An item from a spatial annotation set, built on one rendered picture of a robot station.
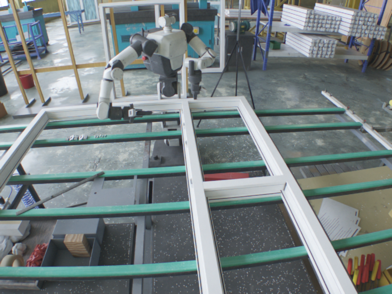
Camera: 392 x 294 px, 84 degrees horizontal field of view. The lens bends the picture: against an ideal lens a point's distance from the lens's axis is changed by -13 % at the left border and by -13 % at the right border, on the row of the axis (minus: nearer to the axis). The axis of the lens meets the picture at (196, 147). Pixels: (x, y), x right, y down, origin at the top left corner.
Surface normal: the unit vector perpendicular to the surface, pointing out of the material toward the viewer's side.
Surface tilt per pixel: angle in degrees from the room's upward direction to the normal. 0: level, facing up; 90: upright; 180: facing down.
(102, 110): 74
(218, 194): 90
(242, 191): 90
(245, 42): 90
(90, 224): 0
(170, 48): 91
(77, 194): 0
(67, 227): 0
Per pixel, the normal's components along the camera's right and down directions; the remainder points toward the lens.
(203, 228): 0.00, -0.81
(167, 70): 0.17, 0.70
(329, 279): -0.99, 0.06
